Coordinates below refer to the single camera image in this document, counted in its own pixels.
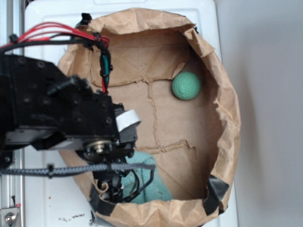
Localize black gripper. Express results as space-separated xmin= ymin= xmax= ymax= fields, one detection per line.
xmin=76 ymin=104 xmax=141 ymax=203

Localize light blue cloth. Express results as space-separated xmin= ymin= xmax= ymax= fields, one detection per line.
xmin=122 ymin=151 xmax=173 ymax=204

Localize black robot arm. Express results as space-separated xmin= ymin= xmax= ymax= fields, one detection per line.
xmin=0 ymin=55 xmax=141 ymax=203

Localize brown paper bag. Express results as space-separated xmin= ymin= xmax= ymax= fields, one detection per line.
xmin=56 ymin=7 xmax=241 ymax=227

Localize green textured ball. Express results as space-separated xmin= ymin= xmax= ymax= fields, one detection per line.
xmin=172 ymin=71 xmax=201 ymax=100

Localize white plastic tray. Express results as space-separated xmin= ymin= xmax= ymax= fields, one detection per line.
xmin=23 ymin=0 xmax=239 ymax=227

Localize grey braided cable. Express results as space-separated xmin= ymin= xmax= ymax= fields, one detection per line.
xmin=0 ymin=163 xmax=157 ymax=178

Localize black corner bracket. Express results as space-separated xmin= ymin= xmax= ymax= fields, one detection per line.
xmin=0 ymin=150 xmax=14 ymax=176

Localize aluminium frame rail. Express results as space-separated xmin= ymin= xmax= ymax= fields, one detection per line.
xmin=0 ymin=0 xmax=26 ymax=227

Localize red wire bundle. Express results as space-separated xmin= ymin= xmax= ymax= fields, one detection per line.
xmin=14 ymin=22 xmax=113 ymax=94

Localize silver corner bracket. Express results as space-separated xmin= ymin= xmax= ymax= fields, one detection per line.
xmin=0 ymin=208 xmax=19 ymax=227

